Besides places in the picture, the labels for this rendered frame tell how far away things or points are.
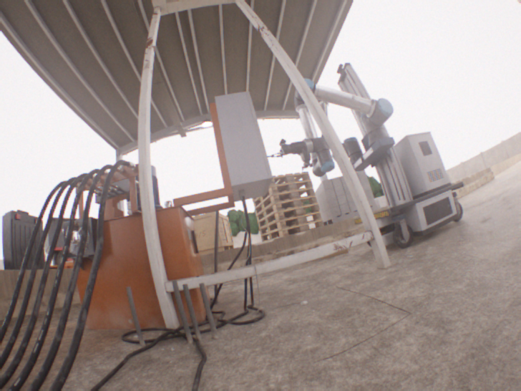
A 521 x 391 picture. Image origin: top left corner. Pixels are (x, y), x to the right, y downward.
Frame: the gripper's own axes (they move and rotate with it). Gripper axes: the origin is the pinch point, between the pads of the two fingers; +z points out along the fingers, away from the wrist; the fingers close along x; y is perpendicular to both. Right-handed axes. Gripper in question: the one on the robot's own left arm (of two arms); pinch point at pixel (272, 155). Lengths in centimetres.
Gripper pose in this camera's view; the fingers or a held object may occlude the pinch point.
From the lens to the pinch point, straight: 124.8
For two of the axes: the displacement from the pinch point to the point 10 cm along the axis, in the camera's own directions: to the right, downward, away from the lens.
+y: -2.3, -9.5, 2.2
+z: -9.7, 2.1, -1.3
